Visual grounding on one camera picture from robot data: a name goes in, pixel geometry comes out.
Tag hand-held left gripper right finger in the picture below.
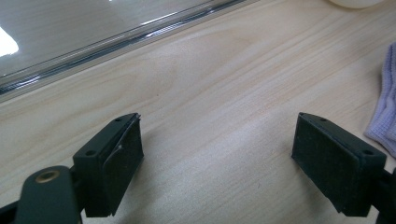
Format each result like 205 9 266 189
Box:
290 111 388 217

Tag white divided storage box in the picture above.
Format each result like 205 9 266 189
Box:
326 0 387 9

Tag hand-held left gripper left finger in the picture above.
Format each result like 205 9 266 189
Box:
72 112 145 218

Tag clear flat box lid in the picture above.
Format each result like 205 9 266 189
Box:
0 0 260 104

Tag lavender sock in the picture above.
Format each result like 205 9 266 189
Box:
363 41 396 158

